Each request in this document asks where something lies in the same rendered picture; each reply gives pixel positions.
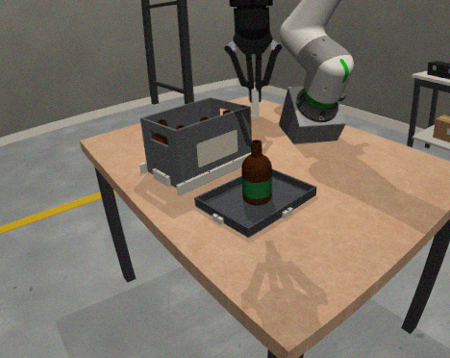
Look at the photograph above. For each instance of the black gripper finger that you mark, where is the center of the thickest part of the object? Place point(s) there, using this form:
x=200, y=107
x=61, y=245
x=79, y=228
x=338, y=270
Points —
x=230, y=49
x=259, y=83

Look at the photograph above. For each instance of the grey divided crate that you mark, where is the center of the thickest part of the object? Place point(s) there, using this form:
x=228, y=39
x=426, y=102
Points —
x=199, y=147

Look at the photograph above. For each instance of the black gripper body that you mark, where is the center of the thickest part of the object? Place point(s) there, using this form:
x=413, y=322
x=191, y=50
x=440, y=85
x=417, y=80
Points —
x=252, y=19

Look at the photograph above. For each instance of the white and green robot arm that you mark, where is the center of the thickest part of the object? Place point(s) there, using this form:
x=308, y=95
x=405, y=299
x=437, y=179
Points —
x=328, y=64

